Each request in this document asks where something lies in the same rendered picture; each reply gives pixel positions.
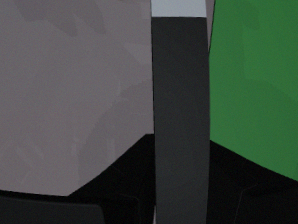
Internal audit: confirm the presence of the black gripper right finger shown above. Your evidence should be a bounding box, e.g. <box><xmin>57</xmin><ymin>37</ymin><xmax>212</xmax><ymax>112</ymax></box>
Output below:
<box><xmin>206</xmin><ymin>139</ymin><xmax>298</xmax><ymax>224</ymax></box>

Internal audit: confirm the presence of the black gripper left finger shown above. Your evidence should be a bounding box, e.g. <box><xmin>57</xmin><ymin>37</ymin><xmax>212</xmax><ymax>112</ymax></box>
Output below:
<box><xmin>0</xmin><ymin>133</ymin><xmax>156</xmax><ymax>224</ymax></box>

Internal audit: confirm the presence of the green flat mat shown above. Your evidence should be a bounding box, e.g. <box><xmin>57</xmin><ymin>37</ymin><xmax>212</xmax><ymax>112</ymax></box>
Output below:
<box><xmin>209</xmin><ymin>0</ymin><xmax>298</xmax><ymax>181</ymax></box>

